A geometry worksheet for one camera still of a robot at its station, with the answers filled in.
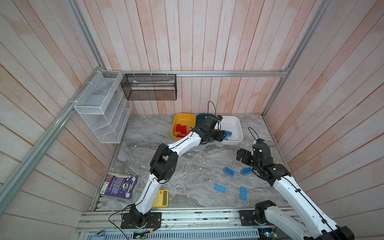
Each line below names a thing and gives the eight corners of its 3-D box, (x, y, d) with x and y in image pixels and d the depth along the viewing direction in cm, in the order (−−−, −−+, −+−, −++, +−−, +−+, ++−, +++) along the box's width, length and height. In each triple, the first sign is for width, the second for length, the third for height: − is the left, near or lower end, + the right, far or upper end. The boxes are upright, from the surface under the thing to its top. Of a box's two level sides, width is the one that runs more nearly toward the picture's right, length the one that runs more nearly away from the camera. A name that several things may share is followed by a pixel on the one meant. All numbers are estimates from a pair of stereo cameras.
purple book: (100, 194, 84) (97, 192, 81) (110, 174, 91) (108, 171, 89) (132, 199, 82) (130, 197, 79) (140, 178, 89) (138, 176, 87)
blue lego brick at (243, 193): (239, 198, 82) (241, 197, 80) (240, 187, 86) (241, 186, 84) (245, 200, 82) (247, 199, 80) (245, 189, 85) (247, 187, 83)
